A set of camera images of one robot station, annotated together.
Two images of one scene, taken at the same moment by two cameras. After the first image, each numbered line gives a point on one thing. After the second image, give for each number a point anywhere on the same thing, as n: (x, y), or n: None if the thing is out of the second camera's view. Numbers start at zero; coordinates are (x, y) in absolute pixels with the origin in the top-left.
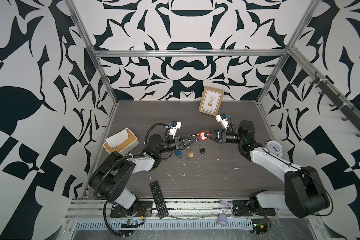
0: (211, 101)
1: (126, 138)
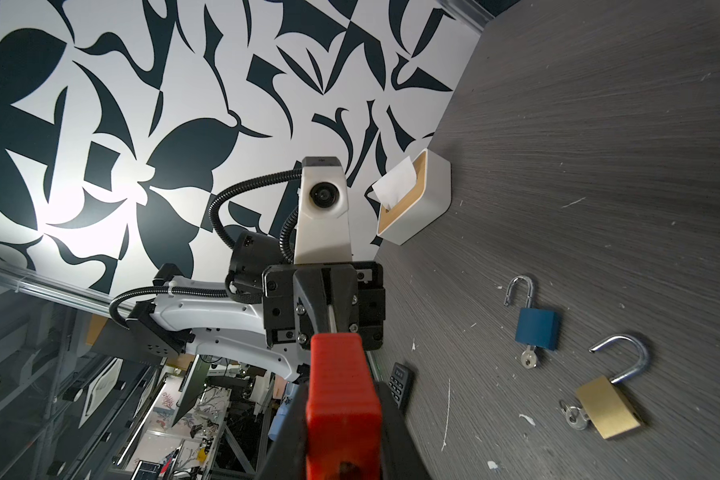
0: None
1: (412, 195)
